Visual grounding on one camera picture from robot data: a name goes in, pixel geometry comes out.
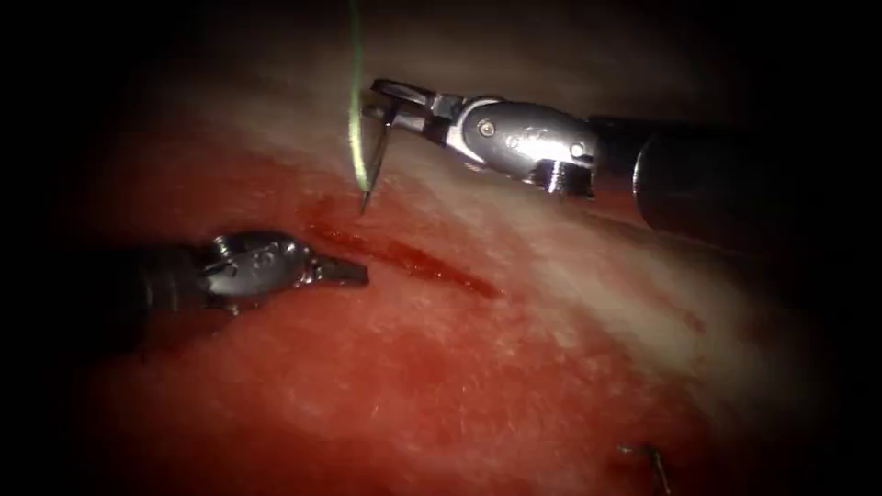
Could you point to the left arm needle driver jaw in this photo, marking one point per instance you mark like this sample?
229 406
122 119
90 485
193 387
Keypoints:
341 272

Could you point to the right arm needle driver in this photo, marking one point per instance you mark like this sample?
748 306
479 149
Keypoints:
524 141

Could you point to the right arm needle driver jaw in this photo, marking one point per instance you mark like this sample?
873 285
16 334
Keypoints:
406 120
406 93

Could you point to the left arm needle driver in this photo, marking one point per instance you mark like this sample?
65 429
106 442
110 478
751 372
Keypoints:
262 265

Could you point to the blue thread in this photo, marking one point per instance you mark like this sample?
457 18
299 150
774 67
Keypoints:
355 103

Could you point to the curved steel needle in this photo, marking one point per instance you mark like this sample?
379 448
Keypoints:
375 165

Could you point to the dark left arm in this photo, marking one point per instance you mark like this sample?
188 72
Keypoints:
158 282

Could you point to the dark right arm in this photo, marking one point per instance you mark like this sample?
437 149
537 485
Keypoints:
689 186

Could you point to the tissue pad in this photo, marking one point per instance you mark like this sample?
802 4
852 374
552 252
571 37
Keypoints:
441 358

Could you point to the black stitching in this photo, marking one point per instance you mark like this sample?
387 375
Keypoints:
658 468

